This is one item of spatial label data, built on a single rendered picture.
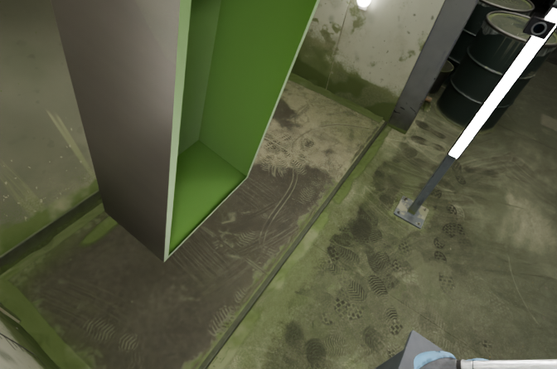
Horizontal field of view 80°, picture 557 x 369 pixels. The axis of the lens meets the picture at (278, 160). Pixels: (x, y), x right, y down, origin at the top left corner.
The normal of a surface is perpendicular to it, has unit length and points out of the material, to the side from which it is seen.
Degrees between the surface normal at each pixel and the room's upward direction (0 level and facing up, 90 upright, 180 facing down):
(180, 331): 0
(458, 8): 90
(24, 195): 57
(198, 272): 0
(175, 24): 90
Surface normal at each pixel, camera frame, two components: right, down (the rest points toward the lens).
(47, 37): 0.75, 0.04
